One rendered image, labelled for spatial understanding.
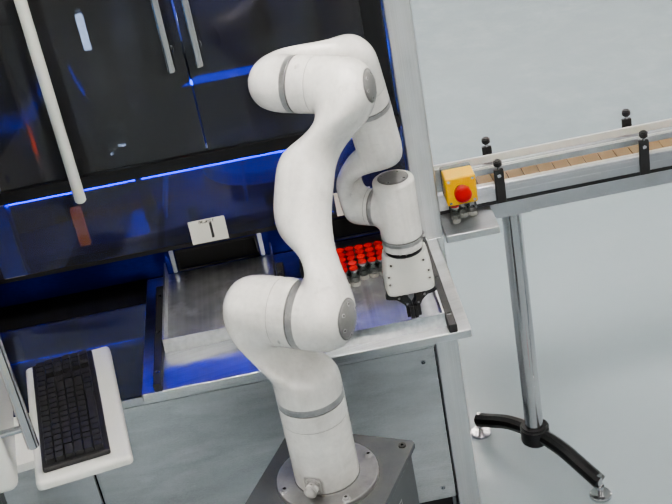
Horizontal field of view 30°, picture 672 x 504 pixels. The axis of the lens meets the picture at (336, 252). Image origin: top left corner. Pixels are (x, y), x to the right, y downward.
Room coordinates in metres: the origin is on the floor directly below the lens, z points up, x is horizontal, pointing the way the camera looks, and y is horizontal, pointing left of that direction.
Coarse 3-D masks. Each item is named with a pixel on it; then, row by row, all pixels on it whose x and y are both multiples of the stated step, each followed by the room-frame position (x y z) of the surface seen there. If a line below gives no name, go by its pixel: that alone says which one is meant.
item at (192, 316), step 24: (240, 264) 2.62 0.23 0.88; (264, 264) 2.60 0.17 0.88; (168, 288) 2.57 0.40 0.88; (192, 288) 2.55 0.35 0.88; (216, 288) 2.53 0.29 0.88; (168, 312) 2.46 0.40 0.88; (192, 312) 2.44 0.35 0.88; (216, 312) 2.42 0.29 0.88; (168, 336) 2.36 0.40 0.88; (192, 336) 2.30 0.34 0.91; (216, 336) 2.30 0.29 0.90
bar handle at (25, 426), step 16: (0, 336) 2.05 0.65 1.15; (0, 352) 2.04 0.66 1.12; (0, 368) 2.04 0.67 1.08; (16, 384) 2.04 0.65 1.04; (16, 400) 2.04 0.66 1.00; (16, 416) 2.04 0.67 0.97; (0, 432) 2.04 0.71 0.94; (16, 432) 2.04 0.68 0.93; (32, 432) 2.04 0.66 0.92; (32, 448) 2.03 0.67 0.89
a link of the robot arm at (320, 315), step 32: (288, 64) 1.99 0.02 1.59; (320, 64) 1.96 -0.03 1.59; (352, 64) 1.95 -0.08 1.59; (288, 96) 1.97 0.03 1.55; (320, 96) 1.93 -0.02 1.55; (352, 96) 1.91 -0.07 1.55; (320, 128) 1.90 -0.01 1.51; (352, 128) 1.92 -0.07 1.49; (288, 160) 1.90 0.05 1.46; (320, 160) 1.89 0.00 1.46; (288, 192) 1.87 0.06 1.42; (320, 192) 1.87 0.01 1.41; (288, 224) 1.84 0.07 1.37; (320, 224) 1.84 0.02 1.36; (320, 256) 1.80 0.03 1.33; (320, 288) 1.76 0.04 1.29; (288, 320) 1.75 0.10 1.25; (320, 320) 1.73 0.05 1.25; (352, 320) 1.75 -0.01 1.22
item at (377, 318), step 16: (352, 288) 2.41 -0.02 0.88; (368, 288) 2.40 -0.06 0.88; (384, 288) 2.39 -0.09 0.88; (368, 304) 2.33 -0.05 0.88; (384, 304) 2.32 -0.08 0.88; (400, 304) 2.31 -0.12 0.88; (432, 304) 2.28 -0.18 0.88; (368, 320) 2.27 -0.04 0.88; (384, 320) 2.26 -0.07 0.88; (400, 320) 2.25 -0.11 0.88; (416, 320) 2.19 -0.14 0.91; (432, 320) 2.19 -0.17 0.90; (352, 336) 2.19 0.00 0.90; (368, 336) 2.19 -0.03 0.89; (384, 336) 2.19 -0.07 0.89
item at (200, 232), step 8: (192, 224) 2.56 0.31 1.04; (200, 224) 2.56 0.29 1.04; (208, 224) 2.56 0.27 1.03; (216, 224) 2.56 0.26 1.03; (224, 224) 2.56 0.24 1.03; (192, 232) 2.56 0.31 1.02; (200, 232) 2.56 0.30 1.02; (208, 232) 2.56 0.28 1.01; (216, 232) 2.56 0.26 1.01; (224, 232) 2.56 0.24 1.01; (192, 240) 2.56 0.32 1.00; (200, 240) 2.56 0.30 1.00; (208, 240) 2.56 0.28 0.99
